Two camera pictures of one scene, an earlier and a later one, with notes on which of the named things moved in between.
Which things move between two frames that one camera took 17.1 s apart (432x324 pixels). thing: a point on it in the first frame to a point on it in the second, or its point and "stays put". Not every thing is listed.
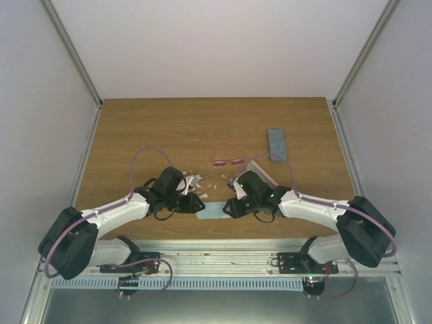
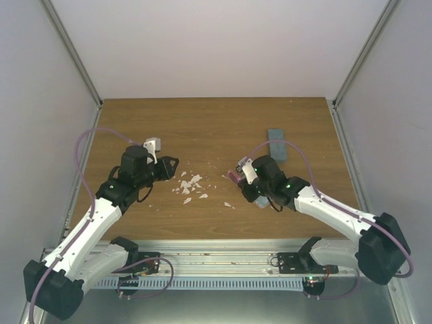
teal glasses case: x=277 y=144 stays put
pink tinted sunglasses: x=220 y=164 to x=234 y=176
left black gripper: x=190 y=206 to x=167 y=173
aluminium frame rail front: x=234 y=259 stays put
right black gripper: x=236 y=210 to x=250 y=196
